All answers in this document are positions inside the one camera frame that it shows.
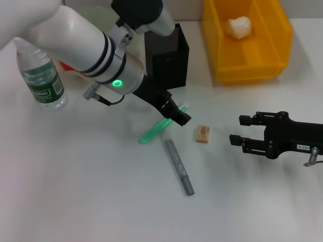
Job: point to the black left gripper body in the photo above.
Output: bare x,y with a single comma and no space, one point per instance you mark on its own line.
156,97

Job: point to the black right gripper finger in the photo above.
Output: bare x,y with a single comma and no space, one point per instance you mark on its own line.
246,120
235,140

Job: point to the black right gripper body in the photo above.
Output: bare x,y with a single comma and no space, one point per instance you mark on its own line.
290,136

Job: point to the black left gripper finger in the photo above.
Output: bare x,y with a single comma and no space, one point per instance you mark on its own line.
182,119

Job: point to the mint green pen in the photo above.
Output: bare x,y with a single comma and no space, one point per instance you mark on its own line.
151,132

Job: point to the white paper ball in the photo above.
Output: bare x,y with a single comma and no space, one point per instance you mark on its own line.
238,27

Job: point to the orange toy fruit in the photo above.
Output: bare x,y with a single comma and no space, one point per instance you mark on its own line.
66,66

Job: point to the clear green-label water bottle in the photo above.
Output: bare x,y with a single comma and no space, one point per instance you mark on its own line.
43,85

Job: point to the beige eraser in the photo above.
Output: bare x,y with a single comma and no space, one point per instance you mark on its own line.
203,133

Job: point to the black mesh pen holder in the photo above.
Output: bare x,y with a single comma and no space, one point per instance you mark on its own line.
171,68

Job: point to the grey pen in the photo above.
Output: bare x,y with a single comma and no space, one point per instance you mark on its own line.
178,166

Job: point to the translucent wavy fruit plate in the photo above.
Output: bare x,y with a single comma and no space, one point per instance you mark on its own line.
101,15

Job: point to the yellow plastic bin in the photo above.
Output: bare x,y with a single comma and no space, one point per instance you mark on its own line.
252,55

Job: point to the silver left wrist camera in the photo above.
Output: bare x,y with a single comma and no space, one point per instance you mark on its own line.
141,12

